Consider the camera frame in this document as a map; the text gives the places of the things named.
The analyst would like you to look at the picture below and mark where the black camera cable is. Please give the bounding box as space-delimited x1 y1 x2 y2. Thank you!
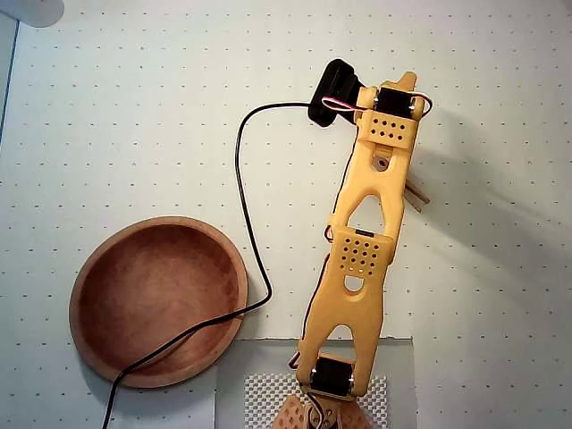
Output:
101 102 312 429

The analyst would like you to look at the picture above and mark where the grey base plate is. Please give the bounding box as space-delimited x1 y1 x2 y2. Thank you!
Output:
215 335 416 429

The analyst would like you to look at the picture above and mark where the yellow perforated robot base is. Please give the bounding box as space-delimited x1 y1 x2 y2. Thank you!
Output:
272 391 375 429

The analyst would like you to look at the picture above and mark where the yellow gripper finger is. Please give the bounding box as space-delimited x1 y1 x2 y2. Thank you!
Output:
379 70 420 93

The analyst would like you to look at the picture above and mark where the white cylinder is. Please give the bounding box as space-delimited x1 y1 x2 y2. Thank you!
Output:
17 0 65 29

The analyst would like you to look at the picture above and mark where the round brown wooden bowl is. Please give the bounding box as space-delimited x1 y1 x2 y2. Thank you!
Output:
68 214 250 389

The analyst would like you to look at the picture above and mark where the wooden clothespin with metal spring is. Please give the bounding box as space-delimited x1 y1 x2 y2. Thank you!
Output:
372 155 431 212

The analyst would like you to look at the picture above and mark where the white mesh anti-slip mat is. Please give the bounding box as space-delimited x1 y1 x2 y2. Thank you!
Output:
243 373 390 429

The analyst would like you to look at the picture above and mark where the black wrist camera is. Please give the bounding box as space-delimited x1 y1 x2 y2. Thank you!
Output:
307 59 364 128

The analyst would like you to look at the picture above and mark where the red white servo wire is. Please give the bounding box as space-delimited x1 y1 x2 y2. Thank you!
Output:
322 91 433 116

